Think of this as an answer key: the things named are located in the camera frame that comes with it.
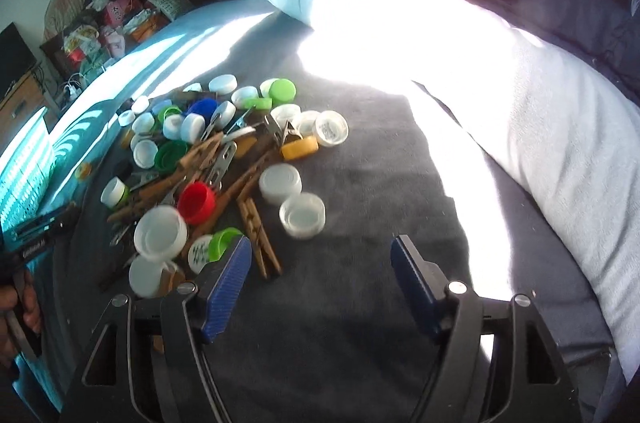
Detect wooden clothespin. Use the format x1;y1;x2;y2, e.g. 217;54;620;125
236;197;282;279
177;133;222;171

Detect light green bottle cap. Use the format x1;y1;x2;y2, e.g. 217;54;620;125
207;227;243;261

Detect large white lid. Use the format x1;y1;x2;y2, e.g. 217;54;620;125
134;206;188;263

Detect person's left hand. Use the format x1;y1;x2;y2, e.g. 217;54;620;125
1;268;42;370

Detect white cap green print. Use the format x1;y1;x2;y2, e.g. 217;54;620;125
186;235;213;275

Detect green rimmed white cap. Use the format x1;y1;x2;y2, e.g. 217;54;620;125
100;176;129;210

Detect red bottle cap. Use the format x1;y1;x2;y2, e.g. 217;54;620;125
177;182;216;226

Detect translucent white cap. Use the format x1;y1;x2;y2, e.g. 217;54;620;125
279;192;326;240

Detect wooden tv cabinet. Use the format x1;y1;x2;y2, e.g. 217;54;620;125
0;72;47;151

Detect white bottle cap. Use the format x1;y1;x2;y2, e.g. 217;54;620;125
208;73;238;96
258;163;303;206

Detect metal clip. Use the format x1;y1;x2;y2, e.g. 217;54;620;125
205;142;238;190

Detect dark green bottle cap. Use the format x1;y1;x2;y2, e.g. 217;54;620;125
154;140;190;175

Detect white printed cap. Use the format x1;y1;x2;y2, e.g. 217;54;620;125
314;110;349;147

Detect orange yellow bottle cap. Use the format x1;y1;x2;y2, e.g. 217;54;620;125
280;136;319;161

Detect black television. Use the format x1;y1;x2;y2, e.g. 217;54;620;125
0;22;36;98

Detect blue bottle cap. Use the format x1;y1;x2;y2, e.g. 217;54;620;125
186;97;218;123

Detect bright green bottle cap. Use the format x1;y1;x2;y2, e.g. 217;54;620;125
268;78;297;105

